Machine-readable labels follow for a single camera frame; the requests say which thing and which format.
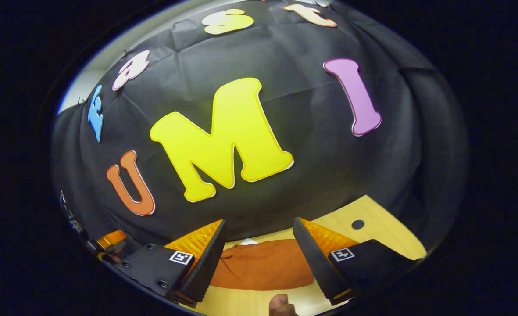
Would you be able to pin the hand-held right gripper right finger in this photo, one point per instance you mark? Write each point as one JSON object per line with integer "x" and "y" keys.
{"x": 318, "y": 263}

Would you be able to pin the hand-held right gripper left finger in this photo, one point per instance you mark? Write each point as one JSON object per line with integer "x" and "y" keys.
{"x": 204, "y": 263}

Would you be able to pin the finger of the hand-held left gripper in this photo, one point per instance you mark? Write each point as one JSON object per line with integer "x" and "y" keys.
{"x": 111, "y": 238}

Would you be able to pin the orange ribbed collared shirt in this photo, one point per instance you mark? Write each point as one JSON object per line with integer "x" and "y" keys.
{"x": 263, "y": 265}

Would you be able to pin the black backdrop cloth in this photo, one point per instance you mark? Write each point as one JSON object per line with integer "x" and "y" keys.
{"x": 329, "y": 175}

